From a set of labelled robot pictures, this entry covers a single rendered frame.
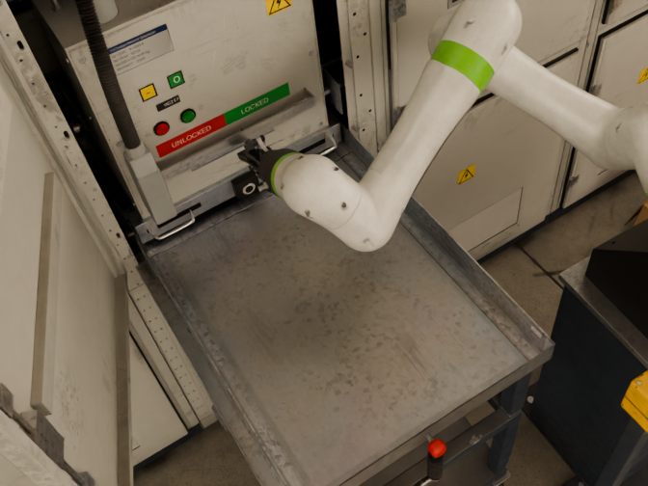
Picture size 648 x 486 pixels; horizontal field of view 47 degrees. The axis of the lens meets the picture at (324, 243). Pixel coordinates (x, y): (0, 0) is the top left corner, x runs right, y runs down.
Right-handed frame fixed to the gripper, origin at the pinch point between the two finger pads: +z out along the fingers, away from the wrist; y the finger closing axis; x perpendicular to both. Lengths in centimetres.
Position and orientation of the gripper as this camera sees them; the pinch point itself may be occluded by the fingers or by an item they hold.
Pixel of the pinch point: (249, 155)
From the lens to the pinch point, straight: 163.4
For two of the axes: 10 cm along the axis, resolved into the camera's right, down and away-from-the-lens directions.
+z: -4.1, -2.5, 8.8
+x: 8.4, -4.7, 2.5
